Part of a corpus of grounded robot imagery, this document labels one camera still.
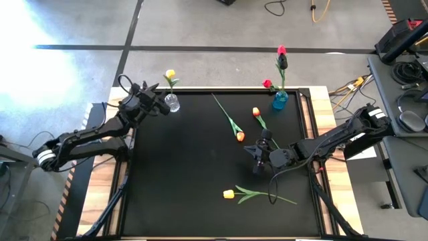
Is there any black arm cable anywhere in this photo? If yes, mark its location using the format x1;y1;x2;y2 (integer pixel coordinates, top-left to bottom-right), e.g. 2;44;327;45
266;156;322;206

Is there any black artificial tulip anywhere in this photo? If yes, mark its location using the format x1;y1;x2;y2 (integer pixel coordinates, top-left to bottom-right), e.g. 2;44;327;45
274;55;289;94

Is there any red artificial tulip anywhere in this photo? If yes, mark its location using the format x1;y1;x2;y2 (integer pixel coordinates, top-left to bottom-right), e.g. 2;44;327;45
262;79;280;93

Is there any white paper sheet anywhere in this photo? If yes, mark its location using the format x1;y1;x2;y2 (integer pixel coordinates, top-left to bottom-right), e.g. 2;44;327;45
347;145;377;161

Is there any yellow power cable bundle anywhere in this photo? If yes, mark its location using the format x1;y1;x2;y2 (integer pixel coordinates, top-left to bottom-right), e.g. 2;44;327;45
329;75;372;110

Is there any black desk leg bar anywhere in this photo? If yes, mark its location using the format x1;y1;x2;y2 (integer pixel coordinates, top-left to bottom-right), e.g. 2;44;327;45
343;132;395;161

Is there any black diagonal frame strut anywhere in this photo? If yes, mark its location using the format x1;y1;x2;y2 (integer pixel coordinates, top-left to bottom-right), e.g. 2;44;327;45
82;173;130;238
310;170;360;237

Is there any grey office desk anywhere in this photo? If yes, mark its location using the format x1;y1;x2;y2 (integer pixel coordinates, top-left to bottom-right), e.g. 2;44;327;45
381;135;428;218
367;53;428;137

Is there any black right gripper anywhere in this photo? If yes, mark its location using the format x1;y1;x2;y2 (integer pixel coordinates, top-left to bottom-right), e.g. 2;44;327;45
243;138;279;175

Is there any yellow extension cable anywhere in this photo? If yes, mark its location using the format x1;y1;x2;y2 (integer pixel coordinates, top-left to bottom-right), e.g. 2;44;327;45
310;0;332;23

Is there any blue glass vase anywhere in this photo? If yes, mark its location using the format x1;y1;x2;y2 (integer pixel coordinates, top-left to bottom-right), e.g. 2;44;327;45
272;90;289;110

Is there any coiled black cable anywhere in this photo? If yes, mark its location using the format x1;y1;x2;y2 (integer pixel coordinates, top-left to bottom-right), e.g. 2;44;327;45
391;60;425;86

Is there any red tulips bunch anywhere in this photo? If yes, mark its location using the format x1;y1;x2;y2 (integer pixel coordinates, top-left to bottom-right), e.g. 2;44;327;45
276;45;288;93

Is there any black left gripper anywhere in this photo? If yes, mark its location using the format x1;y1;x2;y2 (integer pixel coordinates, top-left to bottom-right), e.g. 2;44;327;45
132;83;171;116

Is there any orange artificial tulip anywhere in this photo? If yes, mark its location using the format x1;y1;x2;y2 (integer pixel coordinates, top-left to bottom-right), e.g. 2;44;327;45
251;106;280;150
211;93;246;143

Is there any black hazard-striped floor mat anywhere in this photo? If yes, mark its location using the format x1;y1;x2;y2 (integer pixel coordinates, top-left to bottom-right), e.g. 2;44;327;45
381;0;428;26
49;102;108;241

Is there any yellow artificial tulip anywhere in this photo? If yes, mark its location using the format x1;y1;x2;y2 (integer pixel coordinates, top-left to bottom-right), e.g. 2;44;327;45
163;69;181;96
223;185;298;206

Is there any black floor cable loop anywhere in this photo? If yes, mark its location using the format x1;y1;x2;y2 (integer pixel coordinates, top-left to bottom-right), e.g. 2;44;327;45
263;0;286;17

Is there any clear glass vase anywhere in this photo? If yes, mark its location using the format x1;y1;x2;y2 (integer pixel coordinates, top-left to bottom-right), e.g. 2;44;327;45
164;93;181;113

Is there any grey metal desk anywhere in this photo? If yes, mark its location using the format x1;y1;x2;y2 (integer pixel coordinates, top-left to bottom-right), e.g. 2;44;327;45
0;143;56;240

